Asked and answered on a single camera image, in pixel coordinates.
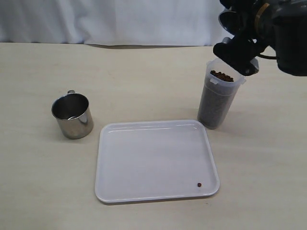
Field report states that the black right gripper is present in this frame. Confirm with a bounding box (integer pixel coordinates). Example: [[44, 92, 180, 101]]
[[213, 0, 266, 76]]

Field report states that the steel mug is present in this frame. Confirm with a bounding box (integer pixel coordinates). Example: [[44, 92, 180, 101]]
[[219, 10, 244, 41], [51, 90, 94, 139]]

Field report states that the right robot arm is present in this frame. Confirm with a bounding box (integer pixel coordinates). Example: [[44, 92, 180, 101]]
[[213, 0, 307, 77]]

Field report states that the translucent plastic pitcher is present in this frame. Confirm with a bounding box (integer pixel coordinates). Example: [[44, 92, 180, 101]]
[[197, 58, 246, 129]]

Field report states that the white backdrop curtain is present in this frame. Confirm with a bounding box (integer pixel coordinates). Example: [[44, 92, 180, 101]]
[[0, 0, 228, 46]]

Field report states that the white plastic tray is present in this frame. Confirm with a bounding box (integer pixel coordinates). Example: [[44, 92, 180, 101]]
[[94, 120, 220, 204]]

